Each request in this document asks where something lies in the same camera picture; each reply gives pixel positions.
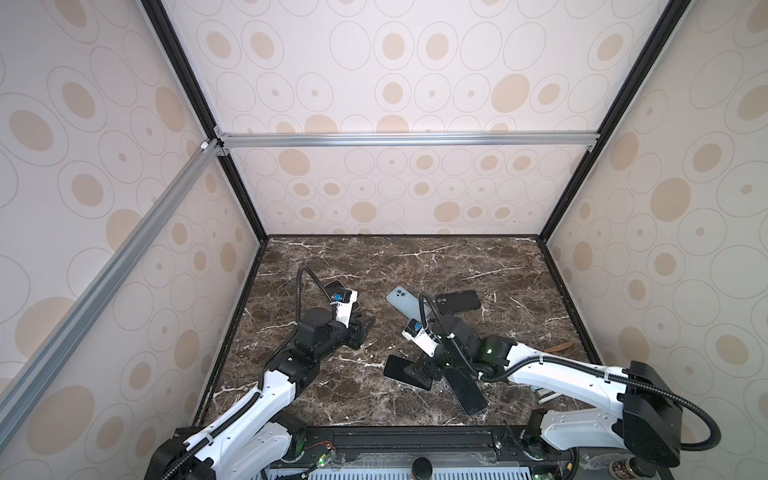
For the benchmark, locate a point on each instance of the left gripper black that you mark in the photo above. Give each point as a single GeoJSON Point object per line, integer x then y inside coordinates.
{"type": "Point", "coordinates": [355, 331]}

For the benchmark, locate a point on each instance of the black button right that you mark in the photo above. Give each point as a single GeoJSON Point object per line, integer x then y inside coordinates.
{"type": "Point", "coordinates": [632, 468]}

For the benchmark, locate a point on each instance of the black round knob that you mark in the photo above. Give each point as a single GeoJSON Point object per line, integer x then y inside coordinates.
{"type": "Point", "coordinates": [421, 469]}

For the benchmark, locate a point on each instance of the black phone case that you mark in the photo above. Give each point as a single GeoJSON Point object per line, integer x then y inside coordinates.
{"type": "Point", "coordinates": [457, 302]}

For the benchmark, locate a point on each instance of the white stapler tool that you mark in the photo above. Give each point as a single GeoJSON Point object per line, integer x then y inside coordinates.
{"type": "Point", "coordinates": [545, 395]}

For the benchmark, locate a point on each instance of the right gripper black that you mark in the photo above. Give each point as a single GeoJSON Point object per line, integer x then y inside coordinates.
{"type": "Point", "coordinates": [414, 371]}

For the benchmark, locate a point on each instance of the light blue phone case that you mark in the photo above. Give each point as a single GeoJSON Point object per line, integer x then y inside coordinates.
{"type": "Point", "coordinates": [404, 302]}

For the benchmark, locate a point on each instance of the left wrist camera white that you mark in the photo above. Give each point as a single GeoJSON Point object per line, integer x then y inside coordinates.
{"type": "Point", "coordinates": [342, 303]}

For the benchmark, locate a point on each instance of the horizontal aluminium rail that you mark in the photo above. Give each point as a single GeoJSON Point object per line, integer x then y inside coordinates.
{"type": "Point", "coordinates": [424, 139]}

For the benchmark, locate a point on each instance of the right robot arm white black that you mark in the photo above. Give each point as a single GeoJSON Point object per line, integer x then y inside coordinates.
{"type": "Point", "coordinates": [627, 408]}

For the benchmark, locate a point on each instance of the diagonal aluminium rail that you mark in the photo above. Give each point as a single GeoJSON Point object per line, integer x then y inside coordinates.
{"type": "Point", "coordinates": [49, 359]}

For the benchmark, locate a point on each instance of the black base frame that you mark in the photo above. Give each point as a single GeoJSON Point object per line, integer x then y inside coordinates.
{"type": "Point", "coordinates": [464, 452]}

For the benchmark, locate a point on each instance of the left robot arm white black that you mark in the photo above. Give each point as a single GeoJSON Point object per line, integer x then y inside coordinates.
{"type": "Point", "coordinates": [249, 437]}

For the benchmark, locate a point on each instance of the blue phone black screen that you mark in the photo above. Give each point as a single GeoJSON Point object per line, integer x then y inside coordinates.
{"type": "Point", "coordinates": [334, 288]}

